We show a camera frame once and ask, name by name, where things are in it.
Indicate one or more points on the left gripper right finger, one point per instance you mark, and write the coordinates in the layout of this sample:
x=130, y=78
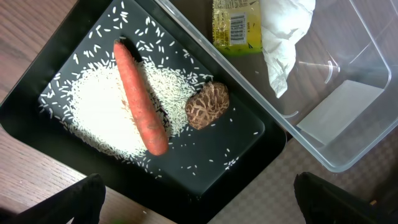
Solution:
x=322, y=202

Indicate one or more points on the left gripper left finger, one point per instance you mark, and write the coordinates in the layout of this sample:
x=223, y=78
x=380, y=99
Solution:
x=79, y=203

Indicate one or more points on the orange carrot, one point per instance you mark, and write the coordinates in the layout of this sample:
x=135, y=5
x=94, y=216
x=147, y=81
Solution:
x=143, y=112

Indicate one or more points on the brown textured food piece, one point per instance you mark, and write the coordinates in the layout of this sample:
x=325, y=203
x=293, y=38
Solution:
x=208, y=105

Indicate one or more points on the white napkin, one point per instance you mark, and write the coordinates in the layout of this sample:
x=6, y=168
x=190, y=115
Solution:
x=283, y=24

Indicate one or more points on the yellow green snack wrapper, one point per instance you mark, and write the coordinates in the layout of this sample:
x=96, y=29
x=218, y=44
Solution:
x=236, y=27

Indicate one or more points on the brown serving tray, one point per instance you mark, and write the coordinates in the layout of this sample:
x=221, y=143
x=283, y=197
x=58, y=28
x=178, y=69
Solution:
x=270, y=197

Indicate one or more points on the white rice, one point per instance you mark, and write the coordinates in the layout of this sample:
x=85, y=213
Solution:
x=86, y=96

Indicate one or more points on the black tray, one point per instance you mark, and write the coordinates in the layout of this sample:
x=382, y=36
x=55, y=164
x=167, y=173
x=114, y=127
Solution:
x=183, y=200

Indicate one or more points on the clear plastic bin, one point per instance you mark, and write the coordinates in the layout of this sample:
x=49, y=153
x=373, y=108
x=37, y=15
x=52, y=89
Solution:
x=342, y=91

